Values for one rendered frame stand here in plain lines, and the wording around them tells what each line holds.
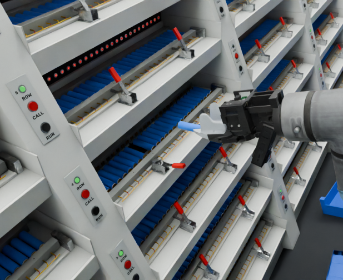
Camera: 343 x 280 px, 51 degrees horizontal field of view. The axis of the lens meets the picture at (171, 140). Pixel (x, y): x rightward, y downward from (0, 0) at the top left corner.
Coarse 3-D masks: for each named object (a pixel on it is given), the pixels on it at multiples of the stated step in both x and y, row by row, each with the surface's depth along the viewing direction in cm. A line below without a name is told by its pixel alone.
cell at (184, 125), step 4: (180, 124) 82; (184, 124) 82; (188, 124) 81; (192, 124) 81; (196, 124) 81; (180, 128) 83; (184, 128) 82; (188, 128) 81; (192, 128) 81; (196, 128) 80
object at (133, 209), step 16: (192, 80) 124; (208, 80) 120; (224, 80) 117; (128, 144) 100; (176, 144) 98; (192, 144) 98; (176, 160) 93; (192, 160) 99; (144, 176) 89; (160, 176) 89; (176, 176) 93; (128, 192) 85; (144, 192) 85; (160, 192) 88; (128, 208) 81; (144, 208) 83; (128, 224) 79
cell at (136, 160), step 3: (120, 153) 94; (123, 153) 94; (126, 153) 94; (120, 156) 94; (123, 156) 93; (126, 156) 93; (129, 156) 93; (132, 156) 92; (135, 156) 92; (129, 159) 92; (132, 159) 92; (135, 159) 92; (138, 159) 91; (135, 162) 92
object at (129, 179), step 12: (216, 96) 114; (204, 108) 109; (192, 120) 105; (180, 132) 100; (168, 144) 96; (156, 156) 92; (144, 168) 89; (132, 180) 86; (108, 192) 82; (120, 192) 83
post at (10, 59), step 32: (0, 64) 59; (32, 64) 63; (0, 96) 58; (0, 128) 63; (32, 128) 62; (64, 128) 67; (64, 160) 67; (64, 192) 67; (96, 192) 72; (64, 224) 72; (96, 224) 72; (96, 256) 72
